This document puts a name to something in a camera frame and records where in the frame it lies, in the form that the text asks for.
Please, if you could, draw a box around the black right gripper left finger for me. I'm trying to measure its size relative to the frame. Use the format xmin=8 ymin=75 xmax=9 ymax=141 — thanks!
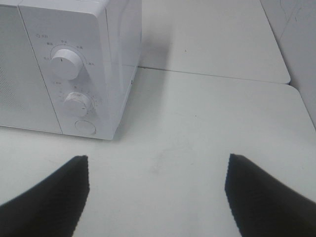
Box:
xmin=0 ymin=156 xmax=89 ymax=237

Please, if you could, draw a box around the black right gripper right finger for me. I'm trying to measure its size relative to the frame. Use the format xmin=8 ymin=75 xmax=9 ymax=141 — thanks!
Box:
xmin=225 ymin=154 xmax=316 ymax=237

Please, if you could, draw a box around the white round door button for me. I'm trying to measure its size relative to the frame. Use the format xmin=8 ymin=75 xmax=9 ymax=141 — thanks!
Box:
xmin=75 ymin=120 xmax=96 ymax=135

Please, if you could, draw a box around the white timer knob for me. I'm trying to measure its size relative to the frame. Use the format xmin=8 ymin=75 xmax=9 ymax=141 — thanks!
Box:
xmin=63 ymin=92 xmax=92 ymax=117

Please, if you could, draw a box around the white microwave door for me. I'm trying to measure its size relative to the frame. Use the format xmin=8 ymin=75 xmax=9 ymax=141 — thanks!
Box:
xmin=0 ymin=0 xmax=61 ymax=133

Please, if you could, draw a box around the white microwave oven body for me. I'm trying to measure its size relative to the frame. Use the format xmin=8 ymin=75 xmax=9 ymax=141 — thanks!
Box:
xmin=17 ymin=0 xmax=143 ymax=141

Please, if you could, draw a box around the white upper power knob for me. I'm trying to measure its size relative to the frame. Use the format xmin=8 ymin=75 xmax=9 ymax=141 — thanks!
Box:
xmin=50 ymin=49 xmax=83 ymax=80

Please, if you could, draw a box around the white adjacent table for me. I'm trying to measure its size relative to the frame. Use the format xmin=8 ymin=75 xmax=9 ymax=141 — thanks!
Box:
xmin=140 ymin=0 xmax=290 ymax=84

